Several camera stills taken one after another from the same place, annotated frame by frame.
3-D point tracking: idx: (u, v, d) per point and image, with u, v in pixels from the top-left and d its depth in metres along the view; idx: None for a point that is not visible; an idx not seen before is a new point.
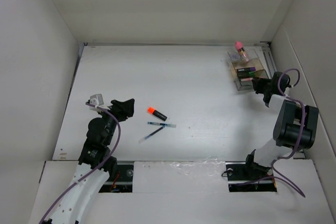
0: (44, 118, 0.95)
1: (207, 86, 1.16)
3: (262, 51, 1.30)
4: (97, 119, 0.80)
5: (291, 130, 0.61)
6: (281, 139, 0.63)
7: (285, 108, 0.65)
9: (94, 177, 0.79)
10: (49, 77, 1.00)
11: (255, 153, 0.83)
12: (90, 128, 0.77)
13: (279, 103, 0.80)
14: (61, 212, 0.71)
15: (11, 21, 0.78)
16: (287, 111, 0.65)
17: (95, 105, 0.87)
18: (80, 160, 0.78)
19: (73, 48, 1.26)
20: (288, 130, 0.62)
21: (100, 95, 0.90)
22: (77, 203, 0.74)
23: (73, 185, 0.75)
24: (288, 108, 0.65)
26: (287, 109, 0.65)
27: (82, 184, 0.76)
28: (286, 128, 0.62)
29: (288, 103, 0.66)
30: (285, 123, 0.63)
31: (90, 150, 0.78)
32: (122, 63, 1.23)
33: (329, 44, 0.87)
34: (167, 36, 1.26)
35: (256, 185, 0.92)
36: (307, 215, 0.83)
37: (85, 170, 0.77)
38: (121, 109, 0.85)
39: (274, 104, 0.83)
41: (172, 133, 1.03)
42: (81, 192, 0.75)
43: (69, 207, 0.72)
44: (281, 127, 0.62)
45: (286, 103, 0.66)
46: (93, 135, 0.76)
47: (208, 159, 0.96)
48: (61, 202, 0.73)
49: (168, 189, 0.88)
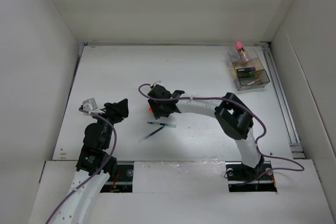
0: (44, 117, 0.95)
1: (207, 86, 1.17)
3: (262, 51, 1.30)
4: (93, 124, 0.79)
5: (240, 121, 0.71)
6: (242, 136, 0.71)
7: (223, 117, 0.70)
9: (94, 182, 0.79)
10: (49, 77, 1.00)
11: (244, 161, 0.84)
12: (86, 135, 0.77)
13: (195, 107, 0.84)
14: (62, 219, 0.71)
15: (11, 21, 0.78)
16: (226, 117, 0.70)
17: (88, 110, 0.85)
18: (78, 167, 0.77)
19: (73, 47, 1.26)
20: (240, 126, 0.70)
21: (92, 99, 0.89)
22: (77, 210, 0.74)
23: (72, 193, 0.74)
24: (223, 115, 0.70)
26: (223, 116, 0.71)
27: (81, 191, 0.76)
28: (239, 127, 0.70)
29: (220, 112, 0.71)
30: (234, 124, 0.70)
31: (87, 156, 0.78)
32: (122, 63, 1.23)
33: (329, 44, 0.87)
34: (168, 36, 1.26)
35: (256, 185, 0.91)
36: (307, 215, 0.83)
37: (84, 176, 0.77)
38: (115, 111, 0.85)
39: (187, 108, 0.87)
41: (171, 134, 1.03)
42: (80, 199, 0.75)
43: (69, 214, 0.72)
44: (236, 130, 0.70)
45: (219, 113, 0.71)
46: (90, 140, 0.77)
47: (208, 159, 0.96)
48: (61, 209, 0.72)
49: (168, 189, 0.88)
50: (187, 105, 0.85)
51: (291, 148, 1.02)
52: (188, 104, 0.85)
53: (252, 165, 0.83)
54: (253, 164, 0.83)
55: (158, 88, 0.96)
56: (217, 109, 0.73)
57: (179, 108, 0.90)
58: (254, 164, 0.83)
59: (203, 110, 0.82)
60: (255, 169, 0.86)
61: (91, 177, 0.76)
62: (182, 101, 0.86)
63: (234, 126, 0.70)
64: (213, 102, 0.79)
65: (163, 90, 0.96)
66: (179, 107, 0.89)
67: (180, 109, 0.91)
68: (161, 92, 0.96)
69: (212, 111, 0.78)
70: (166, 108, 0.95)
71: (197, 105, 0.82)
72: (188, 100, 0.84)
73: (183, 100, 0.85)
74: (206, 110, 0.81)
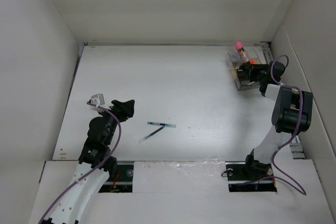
0: (44, 117, 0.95)
1: (206, 85, 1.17)
3: (261, 51, 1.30)
4: (97, 119, 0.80)
5: (290, 115, 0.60)
6: (277, 124, 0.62)
7: (281, 94, 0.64)
9: (95, 176, 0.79)
10: (49, 77, 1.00)
11: (255, 150, 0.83)
12: (91, 128, 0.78)
13: (274, 92, 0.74)
14: (61, 211, 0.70)
15: (11, 22, 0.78)
16: (284, 96, 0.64)
17: (96, 104, 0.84)
18: (80, 160, 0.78)
19: (73, 48, 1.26)
20: (286, 115, 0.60)
21: (101, 94, 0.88)
22: (77, 202, 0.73)
23: (73, 184, 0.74)
24: (285, 93, 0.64)
26: (284, 94, 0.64)
27: (82, 183, 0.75)
28: (284, 115, 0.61)
29: (284, 89, 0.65)
30: (282, 107, 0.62)
31: (90, 150, 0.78)
32: (122, 63, 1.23)
33: (329, 44, 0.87)
34: (168, 36, 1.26)
35: (256, 185, 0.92)
36: (307, 215, 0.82)
37: (85, 169, 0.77)
38: (121, 109, 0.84)
39: (269, 94, 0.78)
41: (172, 133, 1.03)
42: (81, 191, 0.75)
43: (69, 206, 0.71)
44: (279, 113, 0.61)
45: (283, 88, 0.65)
46: (94, 134, 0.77)
47: (208, 159, 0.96)
48: (61, 201, 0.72)
49: (168, 189, 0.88)
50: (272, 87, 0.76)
51: (291, 148, 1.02)
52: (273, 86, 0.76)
53: (254, 158, 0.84)
54: (264, 161, 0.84)
55: (281, 72, 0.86)
56: (285, 87, 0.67)
57: (265, 94, 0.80)
58: (256, 158, 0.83)
59: None
60: (254, 160, 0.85)
61: (93, 170, 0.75)
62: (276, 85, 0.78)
63: (281, 109, 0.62)
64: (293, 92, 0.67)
65: (281, 72, 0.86)
66: (266, 92, 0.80)
67: (262, 94, 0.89)
68: (279, 74, 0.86)
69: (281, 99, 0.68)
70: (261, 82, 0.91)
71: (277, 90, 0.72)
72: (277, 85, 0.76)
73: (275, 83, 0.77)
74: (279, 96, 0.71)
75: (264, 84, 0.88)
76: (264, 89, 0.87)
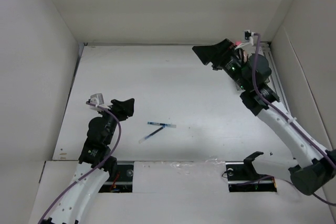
0: (44, 117, 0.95)
1: (206, 85, 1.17)
3: (262, 51, 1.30)
4: (96, 119, 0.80)
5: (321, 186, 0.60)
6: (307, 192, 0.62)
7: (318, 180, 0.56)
9: (95, 176, 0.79)
10: (49, 77, 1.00)
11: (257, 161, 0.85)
12: (90, 128, 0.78)
13: (285, 136, 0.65)
14: (61, 210, 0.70)
15: (11, 22, 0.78)
16: (319, 180, 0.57)
17: (96, 104, 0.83)
18: (81, 159, 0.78)
19: (73, 47, 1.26)
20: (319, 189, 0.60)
21: (100, 94, 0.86)
22: (77, 202, 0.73)
23: (73, 184, 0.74)
24: (320, 178, 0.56)
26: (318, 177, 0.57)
27: (82, 183, 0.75)
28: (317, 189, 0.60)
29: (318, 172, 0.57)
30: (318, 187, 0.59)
31: (91, 149, 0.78)
32: (122, 63, 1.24)
33: (329, 44, 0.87)
34: (168, 36, 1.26)
35: (256, 185, 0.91)
36: (307, 215, 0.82)
37: (86, 169, 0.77)
38: (121, 109, 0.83)
39: (269, 122, 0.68)
41: (172, 133, 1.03)
42: (81, 191, 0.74)
43: (69, 205, 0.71)
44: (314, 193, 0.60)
45: (318, 174, 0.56)
46: (93, 134, 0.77)
47: (208, 159, 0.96)
48: (61, 201, 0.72)
49: (167, 188, 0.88)
50: (276, 124, 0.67)
51: None
52: (279, 125, 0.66)
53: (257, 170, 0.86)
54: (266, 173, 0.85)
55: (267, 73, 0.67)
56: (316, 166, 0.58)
57: (261, 116, 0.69)
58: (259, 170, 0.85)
59: (288, 142, 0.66)
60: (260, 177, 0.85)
61: (92, 170, 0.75)
62: (277, 116, 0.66)
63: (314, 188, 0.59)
64: (313, 150, 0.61)
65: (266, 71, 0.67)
66: (261, 117, 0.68)
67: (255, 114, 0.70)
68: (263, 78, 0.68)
69: (301, 157, 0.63)
70: (244, 95, 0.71)
71: (292, 137, 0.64)
72: (283, 121, 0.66)
73: (276, 116, 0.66)
74: (295, 148, 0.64)
75: (250, 95, 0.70)
76: (253, 105, 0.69)
